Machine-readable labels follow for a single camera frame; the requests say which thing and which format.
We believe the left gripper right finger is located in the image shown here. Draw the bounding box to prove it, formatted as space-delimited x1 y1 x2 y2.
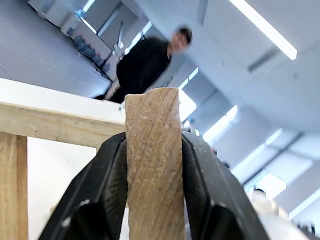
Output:
180 131 270 240

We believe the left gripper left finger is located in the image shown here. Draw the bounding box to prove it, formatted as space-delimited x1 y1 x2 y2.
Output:
37 132 129 240

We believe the wooden cross bar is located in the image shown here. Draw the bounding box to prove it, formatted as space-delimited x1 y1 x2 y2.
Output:
0 101 127 149

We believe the wooden leg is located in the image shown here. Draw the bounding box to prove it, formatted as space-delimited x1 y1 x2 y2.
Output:
0 131 29 240

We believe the person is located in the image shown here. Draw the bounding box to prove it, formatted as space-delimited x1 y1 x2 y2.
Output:
94 26 194 104

